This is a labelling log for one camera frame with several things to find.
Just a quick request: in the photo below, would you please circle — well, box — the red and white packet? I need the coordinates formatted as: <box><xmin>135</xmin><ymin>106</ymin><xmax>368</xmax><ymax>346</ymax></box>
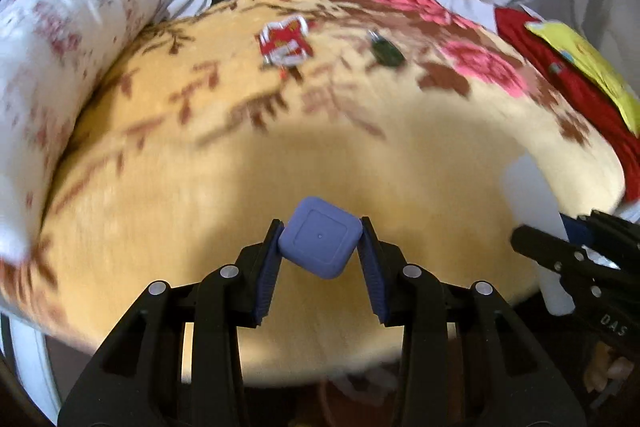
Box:
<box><xmin>257</xmin><ymin>17</ymin><xmax>315</xmax><ymax>68</ymax></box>

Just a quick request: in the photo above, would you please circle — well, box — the red cloth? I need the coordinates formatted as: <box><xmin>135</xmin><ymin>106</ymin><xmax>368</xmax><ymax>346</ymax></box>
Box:
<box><xmin>495</xmin><ymin>6</ymin><xmax>640</xmax><ymax>201</ymax></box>

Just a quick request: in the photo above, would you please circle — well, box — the plush floral blanket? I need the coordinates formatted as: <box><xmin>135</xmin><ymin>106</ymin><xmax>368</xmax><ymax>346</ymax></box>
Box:
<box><xmin>0</xmin><ymin>0</ymin><xmax>628</xmax><ymax>383</ymax></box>

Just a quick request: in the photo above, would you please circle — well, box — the dark green small bottle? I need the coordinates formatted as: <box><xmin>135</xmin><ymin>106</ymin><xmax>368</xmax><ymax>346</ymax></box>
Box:
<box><xmin>367</xmin><ymin>29</ymin><xmax>405</xmax><ymax>70</ymax></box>

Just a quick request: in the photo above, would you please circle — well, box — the blue square case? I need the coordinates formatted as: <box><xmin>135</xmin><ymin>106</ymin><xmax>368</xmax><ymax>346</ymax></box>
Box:
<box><xmin>277</xmin><ymin>196</ymin><xmax>363</xmax><ymax>279</ymax></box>

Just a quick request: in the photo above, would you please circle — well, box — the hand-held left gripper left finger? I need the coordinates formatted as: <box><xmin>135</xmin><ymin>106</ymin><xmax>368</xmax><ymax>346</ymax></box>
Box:
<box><xmin>57</xmin><ymin>218</ymin><xmax>286</xmax><ymax>427</ymax></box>

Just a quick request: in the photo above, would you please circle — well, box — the white floral bolster pillow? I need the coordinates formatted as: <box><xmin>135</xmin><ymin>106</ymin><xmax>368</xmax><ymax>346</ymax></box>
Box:
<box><xmin>0</xmin><ymin>0</ymin><xmax>181</xmax><ymax>264</ymax></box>

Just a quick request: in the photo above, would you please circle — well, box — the yellow printed cloth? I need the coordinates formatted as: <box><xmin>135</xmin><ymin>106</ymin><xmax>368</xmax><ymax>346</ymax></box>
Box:
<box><xmin>525</xmin><ymin>21</ymin><xmax>640</xmax><ymax>136</ymax></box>

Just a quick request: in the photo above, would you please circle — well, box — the person's right hand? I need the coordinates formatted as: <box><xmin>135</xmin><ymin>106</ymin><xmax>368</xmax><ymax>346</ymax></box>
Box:
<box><xmin>585</xmin><ymin>342</ymin><xmax>633</xmax><ymax>408</ymax></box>

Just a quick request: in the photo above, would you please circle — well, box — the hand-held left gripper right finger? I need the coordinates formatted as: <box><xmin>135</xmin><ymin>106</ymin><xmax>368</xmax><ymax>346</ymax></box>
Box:
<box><xmin>357</xmin><ymin>216</ymin><xmax>587</xmax><ymax>427</ymax></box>

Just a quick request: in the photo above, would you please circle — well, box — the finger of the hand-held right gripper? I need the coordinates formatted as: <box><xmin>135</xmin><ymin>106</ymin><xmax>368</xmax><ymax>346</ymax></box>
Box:
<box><xmin>510</xmin><ymin>224</ymin><xmax>607</xmax><ymax>281</ymax></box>
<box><xmin>559</xmin><ymin>208</ymin><xmax>640</xmax><ymax>265</ymax></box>

